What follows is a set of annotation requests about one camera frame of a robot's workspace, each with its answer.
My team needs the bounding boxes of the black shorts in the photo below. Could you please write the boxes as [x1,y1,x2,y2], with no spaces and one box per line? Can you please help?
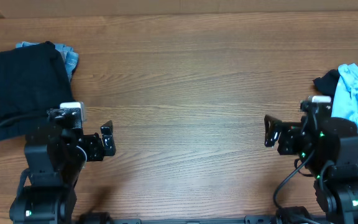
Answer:
[0,51,74,141]

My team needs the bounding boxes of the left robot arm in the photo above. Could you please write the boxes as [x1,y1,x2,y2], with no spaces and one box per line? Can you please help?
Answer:
[9,107,116,223]

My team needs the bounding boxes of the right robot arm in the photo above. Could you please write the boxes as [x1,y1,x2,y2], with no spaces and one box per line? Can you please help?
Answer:
[264,100,358,223]

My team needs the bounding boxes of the black garment under pile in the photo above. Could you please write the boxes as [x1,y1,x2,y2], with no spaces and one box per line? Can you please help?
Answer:
[313,69,340,98]

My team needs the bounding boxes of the blue denim folded garment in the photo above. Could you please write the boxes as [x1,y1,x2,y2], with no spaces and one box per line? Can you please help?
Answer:
[0,42,79,86]

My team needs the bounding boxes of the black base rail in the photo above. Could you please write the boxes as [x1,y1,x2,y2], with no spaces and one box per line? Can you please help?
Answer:
[79,211,332,224]

